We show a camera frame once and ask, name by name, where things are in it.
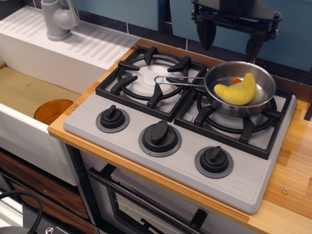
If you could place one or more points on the wooden drawer fronts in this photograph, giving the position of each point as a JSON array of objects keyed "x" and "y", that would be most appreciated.
[{"x": 60, "y": 200}]

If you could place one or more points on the yellow stuffed duck toy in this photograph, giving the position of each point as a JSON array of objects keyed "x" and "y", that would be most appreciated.
[{"x": 239, "y": 93}]

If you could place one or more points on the grey toy faucet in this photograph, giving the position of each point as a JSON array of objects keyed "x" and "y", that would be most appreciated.
[{"x": 59, "y": 21}]

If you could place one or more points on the black burner grate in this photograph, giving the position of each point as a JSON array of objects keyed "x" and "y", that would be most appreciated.
[
  {"x": 260, "y": 135},
  {"x": 152, "y": 82}
]

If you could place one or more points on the white toy sink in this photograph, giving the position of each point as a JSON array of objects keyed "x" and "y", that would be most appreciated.
[{"x": 35, "y": 70}]

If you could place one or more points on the grey toy stove top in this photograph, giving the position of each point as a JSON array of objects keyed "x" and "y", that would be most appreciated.
[{"x": 243, "y": 188}]

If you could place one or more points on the orange plastic sink drain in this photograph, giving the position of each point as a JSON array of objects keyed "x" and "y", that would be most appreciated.
[{"x": 50, "y": 111}]

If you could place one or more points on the black left stove knob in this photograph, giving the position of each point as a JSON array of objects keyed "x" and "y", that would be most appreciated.
[{"x": 112, "y": 120}]

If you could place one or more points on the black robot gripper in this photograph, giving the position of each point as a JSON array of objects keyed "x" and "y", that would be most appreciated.
[{"x": 252, "y": 17}]

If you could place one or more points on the grey oven door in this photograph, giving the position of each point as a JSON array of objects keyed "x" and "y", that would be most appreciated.
[{"x": 140, "y": 207}]

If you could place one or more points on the black right burner grate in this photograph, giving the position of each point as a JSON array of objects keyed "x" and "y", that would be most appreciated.
[{"x": 260, "y": 135}]

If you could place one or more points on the stainless steel saucepan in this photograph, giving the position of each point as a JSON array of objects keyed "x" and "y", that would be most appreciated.
[{"x": 230, "y": 72}]

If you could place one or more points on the black oven door handle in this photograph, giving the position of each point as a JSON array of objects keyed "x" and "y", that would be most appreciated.
[{"x": 104, "y": 178}]

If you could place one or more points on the black left burner grate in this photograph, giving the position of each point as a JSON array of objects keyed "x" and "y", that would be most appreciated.
[{"x": 152, "y": 82}]

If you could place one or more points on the black right stove knob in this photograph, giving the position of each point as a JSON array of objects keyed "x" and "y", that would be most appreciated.
[{"x": 214, "y": 162}]

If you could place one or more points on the black stove knob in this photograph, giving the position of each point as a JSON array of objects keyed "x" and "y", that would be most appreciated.
[
  {"x": 160, "y": 139},
  {"x": 214, "y": 162},
  {"x": 112, "y": 120}
]

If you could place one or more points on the black middle stove knob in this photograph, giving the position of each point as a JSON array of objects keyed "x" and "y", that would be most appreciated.
[{"x": 160, "y": 139}]

